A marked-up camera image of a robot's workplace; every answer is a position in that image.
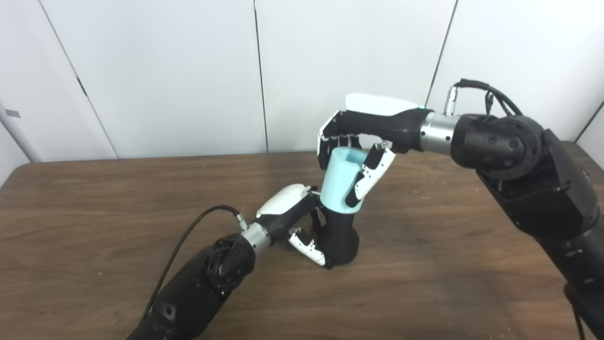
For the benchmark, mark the black flared nozzle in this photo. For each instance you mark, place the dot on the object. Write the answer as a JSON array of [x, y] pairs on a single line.
[[342, 236]]

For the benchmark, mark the white and black left hand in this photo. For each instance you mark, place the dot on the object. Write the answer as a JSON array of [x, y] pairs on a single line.
[[283, 212]]

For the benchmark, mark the small grey tag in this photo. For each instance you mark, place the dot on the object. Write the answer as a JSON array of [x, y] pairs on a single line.
[[12, 113]]

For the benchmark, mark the white corner post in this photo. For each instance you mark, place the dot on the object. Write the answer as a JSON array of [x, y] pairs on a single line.
[[19, 134]]

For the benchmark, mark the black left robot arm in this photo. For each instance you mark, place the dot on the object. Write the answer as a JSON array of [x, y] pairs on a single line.
[[198, 288]]

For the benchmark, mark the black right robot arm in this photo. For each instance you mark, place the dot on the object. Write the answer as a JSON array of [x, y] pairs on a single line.
[[542, 189]]

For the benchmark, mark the white and black right hand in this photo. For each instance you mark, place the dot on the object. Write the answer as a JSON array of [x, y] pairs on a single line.
[[377, 125]]

